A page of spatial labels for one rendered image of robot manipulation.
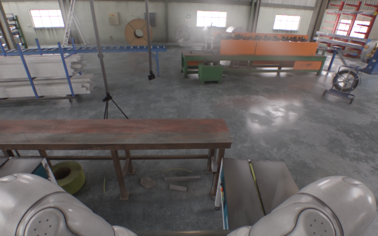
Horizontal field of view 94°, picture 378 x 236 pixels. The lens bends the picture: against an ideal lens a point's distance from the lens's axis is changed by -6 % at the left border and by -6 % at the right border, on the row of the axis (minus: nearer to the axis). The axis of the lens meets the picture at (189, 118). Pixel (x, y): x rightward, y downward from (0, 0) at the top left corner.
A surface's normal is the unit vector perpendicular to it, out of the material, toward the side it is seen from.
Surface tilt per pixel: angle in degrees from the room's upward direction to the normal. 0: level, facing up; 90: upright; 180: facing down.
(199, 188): 0
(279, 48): 90
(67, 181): 0
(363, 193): 23
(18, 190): 2
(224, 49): 90
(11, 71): 90
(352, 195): 17
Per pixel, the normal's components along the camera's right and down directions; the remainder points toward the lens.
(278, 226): -0.91, -0.36
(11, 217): -0.07, -0.34
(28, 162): 0.03, -0.87
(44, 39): 0.17, 0.50
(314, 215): 0.02, -0.54
